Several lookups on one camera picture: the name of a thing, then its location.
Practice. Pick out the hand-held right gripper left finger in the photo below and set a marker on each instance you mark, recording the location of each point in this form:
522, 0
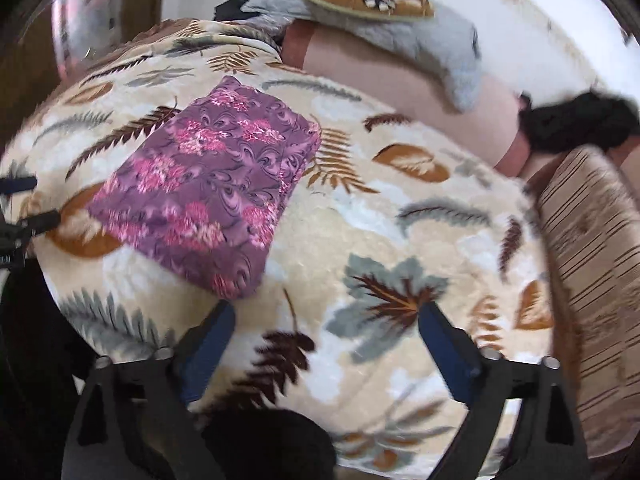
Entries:
210, 347

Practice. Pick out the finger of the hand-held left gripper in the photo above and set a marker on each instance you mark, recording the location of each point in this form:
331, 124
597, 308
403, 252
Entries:
42, 222
20, 183

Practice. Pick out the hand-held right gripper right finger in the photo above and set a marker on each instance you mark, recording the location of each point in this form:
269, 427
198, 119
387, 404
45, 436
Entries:
445, 350

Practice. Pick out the purple floral cloth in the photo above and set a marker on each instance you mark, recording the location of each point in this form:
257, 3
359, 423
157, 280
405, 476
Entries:
210, 185

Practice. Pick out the person's dark clothing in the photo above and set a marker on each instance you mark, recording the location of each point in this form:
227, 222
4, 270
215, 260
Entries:
30, 360

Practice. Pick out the brown wooden door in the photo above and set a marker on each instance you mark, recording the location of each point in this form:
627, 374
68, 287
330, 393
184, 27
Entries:
30, 60

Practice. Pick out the brown striped cushion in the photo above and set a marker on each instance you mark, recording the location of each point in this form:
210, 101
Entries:
595, 285

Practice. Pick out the leaf print beige blanket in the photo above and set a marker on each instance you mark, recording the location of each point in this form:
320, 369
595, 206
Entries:
350, 210

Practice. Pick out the small black cloth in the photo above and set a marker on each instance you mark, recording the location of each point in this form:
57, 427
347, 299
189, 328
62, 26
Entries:
231, 8

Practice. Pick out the pink bolster pillow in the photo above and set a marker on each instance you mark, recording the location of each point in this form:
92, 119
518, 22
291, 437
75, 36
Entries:
380, 75

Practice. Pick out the grey fleece cloth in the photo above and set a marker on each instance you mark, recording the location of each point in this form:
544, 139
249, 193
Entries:
440, 55

